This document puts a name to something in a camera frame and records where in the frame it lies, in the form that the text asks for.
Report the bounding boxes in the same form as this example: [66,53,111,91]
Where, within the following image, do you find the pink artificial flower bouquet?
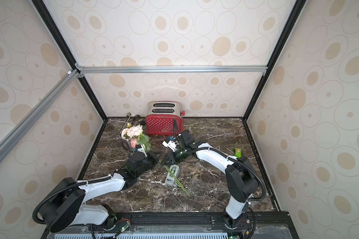
[121,122,191,198]

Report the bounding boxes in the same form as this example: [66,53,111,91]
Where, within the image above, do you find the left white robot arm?
[32,152,159,233]

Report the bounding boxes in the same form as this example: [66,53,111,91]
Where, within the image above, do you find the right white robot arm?
[161,130,266,220]

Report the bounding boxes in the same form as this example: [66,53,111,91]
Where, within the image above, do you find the red polka dot toaster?
[145,101,185,136]

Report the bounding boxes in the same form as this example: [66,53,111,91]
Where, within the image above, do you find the metal kitchen tongs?
[119,112,141,133]

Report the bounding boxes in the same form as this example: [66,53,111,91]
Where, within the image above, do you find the green snack packet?
[234,148,242,158]

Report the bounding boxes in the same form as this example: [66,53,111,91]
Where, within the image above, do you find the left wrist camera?
[136,144,147,157]

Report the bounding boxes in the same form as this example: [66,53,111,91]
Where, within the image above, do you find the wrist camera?
[136,144,147,157]
[162,137,179,152]

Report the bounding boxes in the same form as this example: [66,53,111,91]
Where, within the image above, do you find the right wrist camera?
[162,137,179,152]

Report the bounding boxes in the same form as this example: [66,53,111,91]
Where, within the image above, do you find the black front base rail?
[42,212,298,239]

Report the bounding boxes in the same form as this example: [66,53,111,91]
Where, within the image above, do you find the horizontal aluminium rail back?
[78,65,268,74]

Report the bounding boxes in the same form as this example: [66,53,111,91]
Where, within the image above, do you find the aluminium rail left wall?
[0,69,79,163]

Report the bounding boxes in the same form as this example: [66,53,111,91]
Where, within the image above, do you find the black vertical frame post right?
[242,0,307,123]

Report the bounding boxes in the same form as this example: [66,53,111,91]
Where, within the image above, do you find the black vertical frame post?
[242,0,307,123]
[32,0,108,121]

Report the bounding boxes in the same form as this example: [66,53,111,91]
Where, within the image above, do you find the black vertical frame post left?
[32,0,108,121]

